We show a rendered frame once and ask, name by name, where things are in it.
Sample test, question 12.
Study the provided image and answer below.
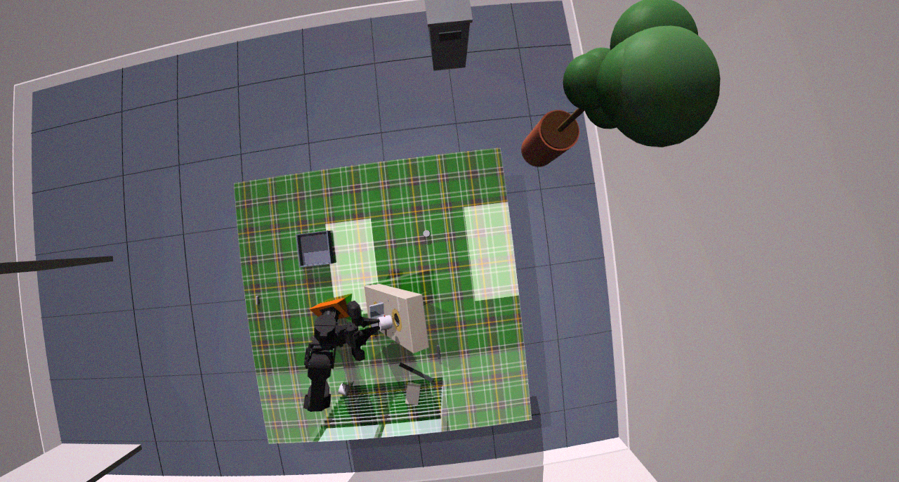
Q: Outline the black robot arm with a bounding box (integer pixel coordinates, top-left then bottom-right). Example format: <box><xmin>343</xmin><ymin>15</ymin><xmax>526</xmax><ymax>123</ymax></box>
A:
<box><xmin>303</xmin><ymin>307</ymin><xmax>365</xmax><ymax>412</ymax></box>

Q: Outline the white cylinder with two slots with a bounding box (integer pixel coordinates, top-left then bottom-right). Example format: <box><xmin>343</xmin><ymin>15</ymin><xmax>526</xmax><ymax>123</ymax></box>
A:
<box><xmin>377</xmin><ymin>315</ymin><xmax>393</xmax><ymax>331</ymax></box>

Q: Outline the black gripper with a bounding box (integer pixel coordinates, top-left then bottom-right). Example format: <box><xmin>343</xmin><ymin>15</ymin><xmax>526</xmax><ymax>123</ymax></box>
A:
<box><xmin>334</xmin><ymin>301</ymin><xmax>380</xmax><ymax>361</ymax></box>

